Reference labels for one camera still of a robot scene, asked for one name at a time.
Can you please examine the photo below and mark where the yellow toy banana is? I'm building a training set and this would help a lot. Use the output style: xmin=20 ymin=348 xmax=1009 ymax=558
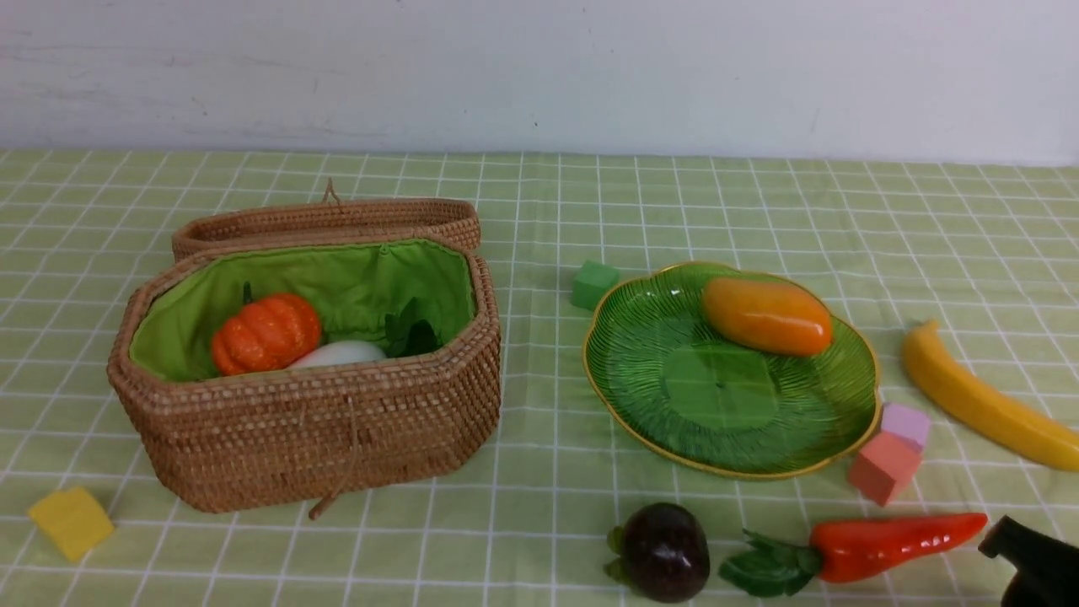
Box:
xmin=900 ymin=320 xmax=1078 ymax=472

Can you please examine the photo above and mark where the dark purple toy mangosteen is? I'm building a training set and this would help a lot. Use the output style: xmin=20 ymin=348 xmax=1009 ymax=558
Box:
xmin=604 ymin=501 xmax=711 ymax=604

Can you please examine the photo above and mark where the green checkered tablecloth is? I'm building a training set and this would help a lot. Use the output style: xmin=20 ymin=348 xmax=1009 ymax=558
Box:
xmin=1 ymin=149 xmax=1078 ymax=606

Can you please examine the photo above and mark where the salmon foam cube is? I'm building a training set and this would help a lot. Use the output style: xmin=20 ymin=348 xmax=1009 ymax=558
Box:
xmin=847 ymin=432 xmax=921 ymax=508

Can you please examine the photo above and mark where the orange toy pumpkin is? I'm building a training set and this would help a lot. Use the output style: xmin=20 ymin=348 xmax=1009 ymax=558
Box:
xmin=211 ymin=282 xmax=323 ymax=376

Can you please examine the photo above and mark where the pink foam cube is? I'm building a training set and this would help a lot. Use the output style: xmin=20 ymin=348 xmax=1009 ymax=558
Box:
xmin=880 ymin=402 xmax=932 ymax=453

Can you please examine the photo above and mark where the orange toy mango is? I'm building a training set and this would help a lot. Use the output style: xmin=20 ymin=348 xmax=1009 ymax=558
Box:
xmin=701 ymin=277 xmax=833 ymax=357

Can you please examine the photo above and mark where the green foam cube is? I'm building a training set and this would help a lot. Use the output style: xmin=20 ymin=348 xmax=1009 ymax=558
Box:
xmin=570 ymin=259 xmax=620 ymax=311

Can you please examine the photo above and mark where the white toy radish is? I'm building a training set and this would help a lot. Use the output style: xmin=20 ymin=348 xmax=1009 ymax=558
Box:
xmin=287 ymin=296 xmax=441 ymax=370

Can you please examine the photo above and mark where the woven rattan basket lid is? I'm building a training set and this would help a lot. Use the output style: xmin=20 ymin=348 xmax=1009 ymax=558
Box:
xmin=172 ymin=183 xmax=481 ymax=261

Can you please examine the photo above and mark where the green glass leaf plate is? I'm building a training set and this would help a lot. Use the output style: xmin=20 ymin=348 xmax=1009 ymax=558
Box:
xmin=582 ymin=261 xmax=883 ymax=481

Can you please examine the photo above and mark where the red toy carrot with leaves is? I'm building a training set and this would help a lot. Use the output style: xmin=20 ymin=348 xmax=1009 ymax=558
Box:
xmin=718 ymin=512 xmax=988 ymax=597

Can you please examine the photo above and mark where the yellow foam cube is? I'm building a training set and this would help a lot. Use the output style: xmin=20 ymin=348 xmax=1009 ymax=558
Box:
xmin=28 ymin=486 xmax=115 ymax=562

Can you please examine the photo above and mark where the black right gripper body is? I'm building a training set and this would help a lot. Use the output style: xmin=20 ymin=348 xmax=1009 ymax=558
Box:
xmin=978 ymin=516 xmax=1078 ymax=607

